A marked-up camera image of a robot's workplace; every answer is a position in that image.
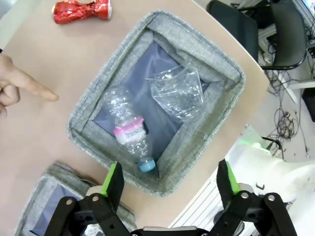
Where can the black office chair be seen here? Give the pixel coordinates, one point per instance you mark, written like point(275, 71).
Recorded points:
point(288, 37)

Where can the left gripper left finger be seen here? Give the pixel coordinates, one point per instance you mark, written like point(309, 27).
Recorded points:
point(114, 186)

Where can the person's left hand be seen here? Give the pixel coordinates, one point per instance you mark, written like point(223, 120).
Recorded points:
point(12, 78)

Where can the crushed pink-label plastic bottle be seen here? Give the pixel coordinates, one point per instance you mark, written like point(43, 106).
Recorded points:
point(128, 134)

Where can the clear plastic cup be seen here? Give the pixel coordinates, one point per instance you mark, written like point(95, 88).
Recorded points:
point(177, 98)

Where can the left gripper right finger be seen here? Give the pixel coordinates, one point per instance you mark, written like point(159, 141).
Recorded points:
point(225, 186)

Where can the grey fabric basket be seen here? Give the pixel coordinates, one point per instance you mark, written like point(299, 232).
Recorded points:
point(197, 152)
point(49, 177)

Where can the crushed red soda can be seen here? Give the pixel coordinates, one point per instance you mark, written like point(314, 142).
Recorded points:
point(73, 12)

